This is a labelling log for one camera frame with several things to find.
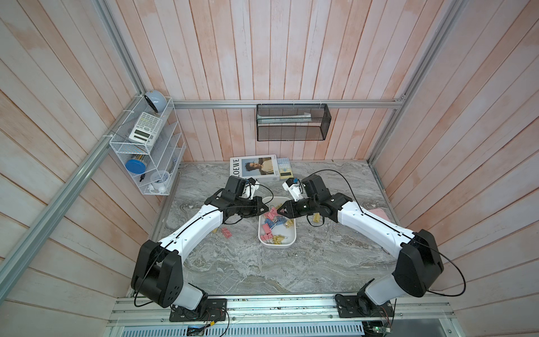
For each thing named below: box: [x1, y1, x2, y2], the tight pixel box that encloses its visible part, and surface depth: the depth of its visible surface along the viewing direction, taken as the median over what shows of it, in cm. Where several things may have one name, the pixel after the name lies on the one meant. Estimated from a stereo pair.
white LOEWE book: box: [229, 154, 281, 182], surface depth 116 cm
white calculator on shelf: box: [128, 111, 163, 147], surface depth 77 cm
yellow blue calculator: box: [277, 157, 295, 180], surface depth 119 cm
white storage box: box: [258, 195, 297, 249], surface depth 91 cm
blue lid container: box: [124, 159, 147, 175], surface depth 78 cm
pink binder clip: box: [221, 227, 233, 239], surface depth 94 cm
